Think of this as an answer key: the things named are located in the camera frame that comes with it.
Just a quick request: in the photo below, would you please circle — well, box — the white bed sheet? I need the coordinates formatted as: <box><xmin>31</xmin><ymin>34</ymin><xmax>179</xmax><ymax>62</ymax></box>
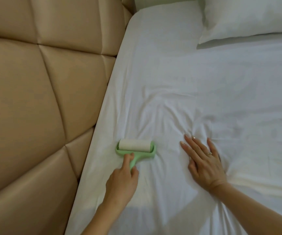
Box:
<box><xmin>65</xmin><ymin>0</ymin><xmax>282</xmax><ymax>235</ymax></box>

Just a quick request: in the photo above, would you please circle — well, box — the green lint roller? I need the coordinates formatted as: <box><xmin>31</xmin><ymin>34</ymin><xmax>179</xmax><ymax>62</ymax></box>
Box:
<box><xmin>115</xmin><ymin>139</ymin><xmax>157</xmax><ymax>172</ymax></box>

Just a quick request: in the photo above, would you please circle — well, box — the person's right hand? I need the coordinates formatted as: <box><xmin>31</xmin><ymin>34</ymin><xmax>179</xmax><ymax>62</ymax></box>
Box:
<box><xmin>180</xmin><ymin>134</ymin><xmax>228</xmax><ymax>192</ymax></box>

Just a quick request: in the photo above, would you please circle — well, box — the person's left hand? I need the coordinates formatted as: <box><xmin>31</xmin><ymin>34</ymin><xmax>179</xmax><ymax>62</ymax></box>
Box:
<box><xmin>104</xmin><ymin>153</ymin><xmax>139</xmax><ymax>210</ymax></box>

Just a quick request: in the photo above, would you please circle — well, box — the person's right forearm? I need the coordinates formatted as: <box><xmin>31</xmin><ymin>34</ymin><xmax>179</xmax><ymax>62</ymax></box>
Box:
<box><xmin>209</xmin><ymin>181</ymin><xmax>282</xmax><ymax>235</ymax></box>

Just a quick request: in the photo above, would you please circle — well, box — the beige padded headboard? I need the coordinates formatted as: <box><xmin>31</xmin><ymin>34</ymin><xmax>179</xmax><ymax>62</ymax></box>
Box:
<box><xmin>0</xmin><ymin>0</ymin><xmax>136</xmax><ymax>235</ymax></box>

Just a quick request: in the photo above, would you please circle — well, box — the person's left forearm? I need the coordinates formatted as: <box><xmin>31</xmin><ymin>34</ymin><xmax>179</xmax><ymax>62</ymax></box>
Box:
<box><xmin>80</xmin><ymin>203</ymin><xmax>129</xmax><ymax>235</ymax></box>

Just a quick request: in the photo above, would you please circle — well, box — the white pillow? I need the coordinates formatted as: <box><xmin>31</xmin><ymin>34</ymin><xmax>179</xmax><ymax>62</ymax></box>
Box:
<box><xmin>198</xmin><ymin>0</ymin><xmax>282</xmax><ymax>45</ymax></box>

